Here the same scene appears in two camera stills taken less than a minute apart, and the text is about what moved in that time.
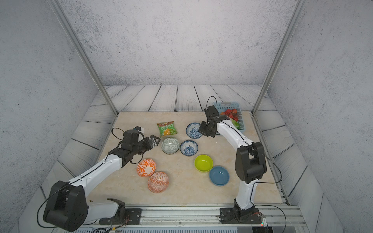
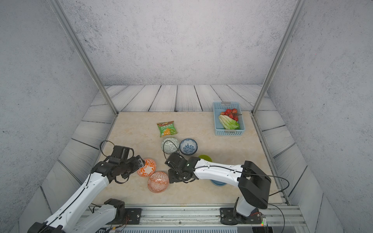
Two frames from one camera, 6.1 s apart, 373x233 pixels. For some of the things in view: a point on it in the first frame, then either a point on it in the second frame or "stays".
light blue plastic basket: (221, 106) stays
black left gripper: (149, 145) to (137, 165)
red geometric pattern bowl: (158, 182) stays
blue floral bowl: (192, 130) to (188, 146)
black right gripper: (201, 129) to (171, 178)
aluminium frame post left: (59, 11) stays
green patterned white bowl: (170, 145) stays
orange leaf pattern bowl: (146, 167) stays
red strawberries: (232, 113) stays
